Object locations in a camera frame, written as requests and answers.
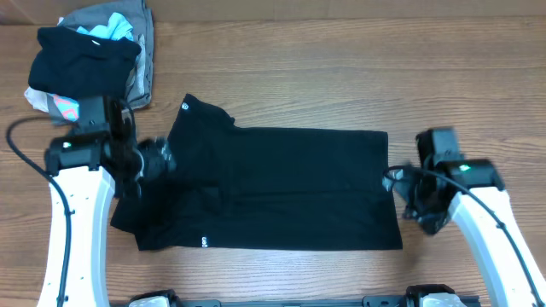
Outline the black t-shirt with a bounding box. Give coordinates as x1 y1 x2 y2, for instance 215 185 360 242
111 95 403 251

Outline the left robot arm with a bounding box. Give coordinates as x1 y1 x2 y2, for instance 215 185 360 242
38 96 176 306

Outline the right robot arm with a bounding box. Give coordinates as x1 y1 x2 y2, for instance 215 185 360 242
383 127 545 306

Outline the blue garment with red print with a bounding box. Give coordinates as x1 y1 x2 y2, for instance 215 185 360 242
51 94 79 122

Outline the folded black shirt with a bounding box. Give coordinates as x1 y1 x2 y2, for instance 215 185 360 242
28 26 134 100

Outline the white folded garment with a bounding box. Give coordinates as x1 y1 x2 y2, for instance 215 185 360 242
24 87 49 113

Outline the light blue garment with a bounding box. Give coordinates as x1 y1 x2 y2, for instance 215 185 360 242
76 12 133 41

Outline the folded grey shirt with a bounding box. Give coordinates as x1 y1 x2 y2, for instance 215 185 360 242
57 0 154 110

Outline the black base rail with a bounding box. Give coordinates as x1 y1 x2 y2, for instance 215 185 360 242
110 294 483 307

